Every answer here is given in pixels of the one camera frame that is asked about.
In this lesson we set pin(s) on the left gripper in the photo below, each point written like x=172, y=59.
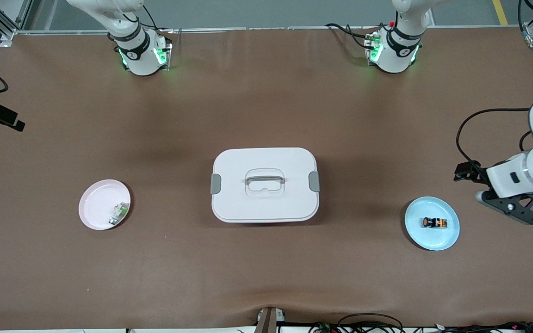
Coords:
x=472, y=172

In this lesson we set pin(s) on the orange black push-button switch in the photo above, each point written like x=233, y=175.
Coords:
x=435, y=222

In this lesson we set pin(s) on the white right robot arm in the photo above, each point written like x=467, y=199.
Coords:
x=146, y=64

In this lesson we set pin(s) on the white lidded storage box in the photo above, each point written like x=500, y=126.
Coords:
x=264, y=203

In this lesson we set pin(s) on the light blue round plate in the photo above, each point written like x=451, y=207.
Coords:
x=433, y=240

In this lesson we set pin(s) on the pink round plate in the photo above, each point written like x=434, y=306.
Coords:
x=93, y=210

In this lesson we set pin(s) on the brown table mat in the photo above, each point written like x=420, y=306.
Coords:
x=266, y=277

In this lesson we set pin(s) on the green white switch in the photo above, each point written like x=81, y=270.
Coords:
x=119, y=212

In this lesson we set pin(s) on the silver table edge rail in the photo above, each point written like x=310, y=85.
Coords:
x=271, y=29

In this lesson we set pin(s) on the metal table edge bracket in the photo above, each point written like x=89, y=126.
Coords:
x=266, y=321

